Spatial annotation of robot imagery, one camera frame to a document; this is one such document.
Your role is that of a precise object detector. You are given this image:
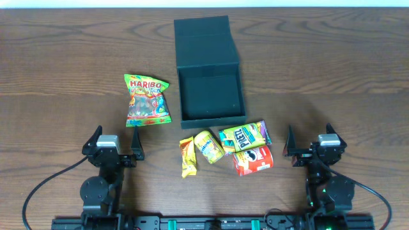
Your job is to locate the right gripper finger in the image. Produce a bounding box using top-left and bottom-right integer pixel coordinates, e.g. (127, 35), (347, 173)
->
(284, 125), (296, 150)
(326, 123), (343, 142)

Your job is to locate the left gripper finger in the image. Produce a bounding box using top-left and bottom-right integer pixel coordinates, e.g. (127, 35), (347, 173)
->
(83, 125), (102, 148)
(130, 126), (144, 153)

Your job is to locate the green Haribo gummy bag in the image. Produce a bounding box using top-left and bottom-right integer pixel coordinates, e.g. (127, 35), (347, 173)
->
(124, 74), (172, 127)

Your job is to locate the red Pringles can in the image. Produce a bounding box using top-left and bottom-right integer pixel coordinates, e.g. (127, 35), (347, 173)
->
(233, 145), (274, 176)

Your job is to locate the green Pretz snack box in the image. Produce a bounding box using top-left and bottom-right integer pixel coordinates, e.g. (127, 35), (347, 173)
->
(219, 120), (272, 155)

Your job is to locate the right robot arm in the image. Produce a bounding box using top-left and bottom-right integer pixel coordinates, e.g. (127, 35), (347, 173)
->
(283, 123), (355, 218)

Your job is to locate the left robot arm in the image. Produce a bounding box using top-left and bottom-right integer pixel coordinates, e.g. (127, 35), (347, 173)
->
(80, 126), (144, 217)

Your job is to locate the yellow orange candy packet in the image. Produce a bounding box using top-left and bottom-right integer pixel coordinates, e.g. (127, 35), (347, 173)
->
(179, 137), (197, 178)

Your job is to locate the dark green open box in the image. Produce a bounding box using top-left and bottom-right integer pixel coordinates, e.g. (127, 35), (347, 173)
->
(174, 16), (247, 129)

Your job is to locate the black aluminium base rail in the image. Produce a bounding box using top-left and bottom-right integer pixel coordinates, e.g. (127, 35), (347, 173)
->
(50, 214), (375, 230)

